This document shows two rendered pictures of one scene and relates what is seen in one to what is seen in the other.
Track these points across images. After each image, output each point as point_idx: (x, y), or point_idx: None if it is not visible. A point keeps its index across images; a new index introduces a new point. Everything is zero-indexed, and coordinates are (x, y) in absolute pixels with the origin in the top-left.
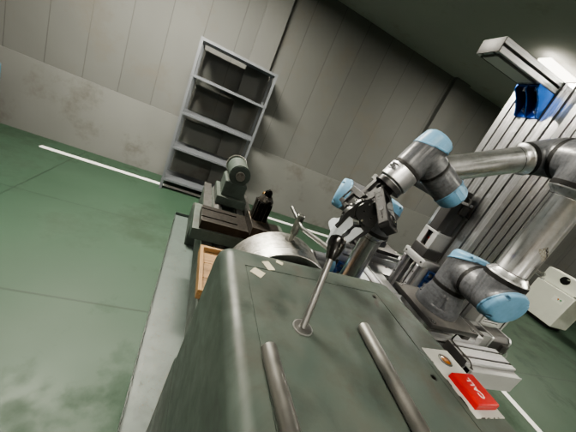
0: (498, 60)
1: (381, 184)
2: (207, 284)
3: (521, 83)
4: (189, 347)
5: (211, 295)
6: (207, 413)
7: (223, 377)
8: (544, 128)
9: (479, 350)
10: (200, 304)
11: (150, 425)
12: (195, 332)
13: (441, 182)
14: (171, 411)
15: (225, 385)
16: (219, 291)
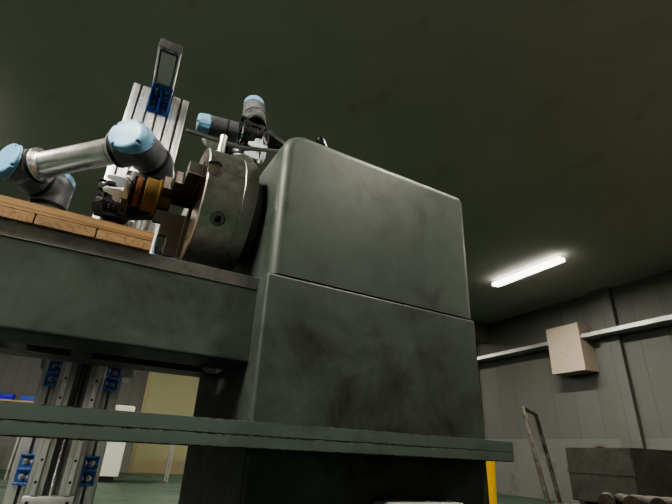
0: (171, 59)
1: (255, 123)
2: (298, 166)
3: (156, 84)
4: (318, 219)
5: (324, 165)
6: (393, 196)
7: (392, 175)
8: (174, 124)
9: None
10: (300, 185)
11: (269, 395)
12: (321, 201)
13: None
14: (340, 268)
15: (396, 175)
16: (339, 156)
